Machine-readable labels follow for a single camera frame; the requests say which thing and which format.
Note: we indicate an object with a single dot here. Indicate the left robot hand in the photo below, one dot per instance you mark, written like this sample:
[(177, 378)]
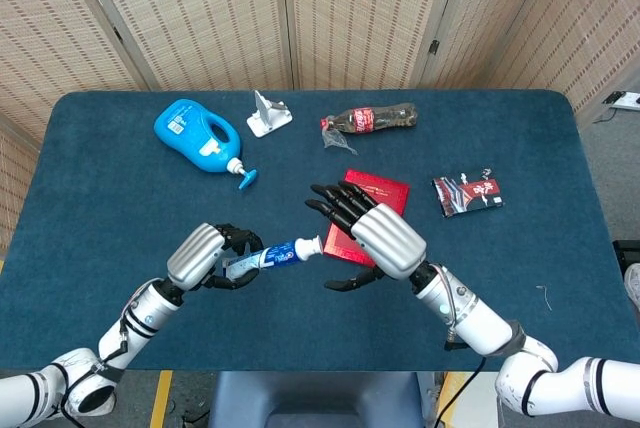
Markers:
[(210, 258)]

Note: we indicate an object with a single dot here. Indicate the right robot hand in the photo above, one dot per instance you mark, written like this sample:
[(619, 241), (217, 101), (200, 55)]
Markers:
[(380, 243)]

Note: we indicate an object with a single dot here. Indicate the blue white toothpaste tube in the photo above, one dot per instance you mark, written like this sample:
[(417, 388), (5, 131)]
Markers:
[(280, 255)]

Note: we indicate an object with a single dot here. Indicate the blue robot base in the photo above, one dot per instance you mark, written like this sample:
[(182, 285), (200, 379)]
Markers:
[(315, 398)]

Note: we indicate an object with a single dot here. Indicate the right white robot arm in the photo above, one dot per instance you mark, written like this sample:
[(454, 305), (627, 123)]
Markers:
[(500, 333)]

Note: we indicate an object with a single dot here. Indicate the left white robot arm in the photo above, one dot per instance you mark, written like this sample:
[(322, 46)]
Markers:
[(130, 328)]

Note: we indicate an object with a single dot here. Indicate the red certificate folder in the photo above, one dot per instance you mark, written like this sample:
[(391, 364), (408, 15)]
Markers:
[(385, 198)]

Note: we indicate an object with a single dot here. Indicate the black red white box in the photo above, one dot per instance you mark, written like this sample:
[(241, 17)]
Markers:
[(467, 193)]

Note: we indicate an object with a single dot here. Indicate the blue pump detergent bottle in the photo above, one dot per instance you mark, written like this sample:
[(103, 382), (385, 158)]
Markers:
[(200, 140)]

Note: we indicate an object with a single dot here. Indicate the plastic cola bottle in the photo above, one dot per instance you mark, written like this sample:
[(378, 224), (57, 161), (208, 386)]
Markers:
[(372, 120)]

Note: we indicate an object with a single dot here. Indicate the white folding phone stand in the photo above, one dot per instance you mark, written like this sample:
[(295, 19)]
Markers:
[(267, 118)]

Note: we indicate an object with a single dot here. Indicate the woven folding screen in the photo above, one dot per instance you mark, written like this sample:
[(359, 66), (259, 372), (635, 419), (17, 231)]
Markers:
[(300, 18)]

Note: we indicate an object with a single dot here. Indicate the black box on floor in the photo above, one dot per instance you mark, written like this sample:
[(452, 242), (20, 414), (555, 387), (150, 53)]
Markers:
[(626, 258)]

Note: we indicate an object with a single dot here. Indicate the white power strip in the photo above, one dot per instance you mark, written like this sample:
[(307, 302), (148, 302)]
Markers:
[(625, 100)]

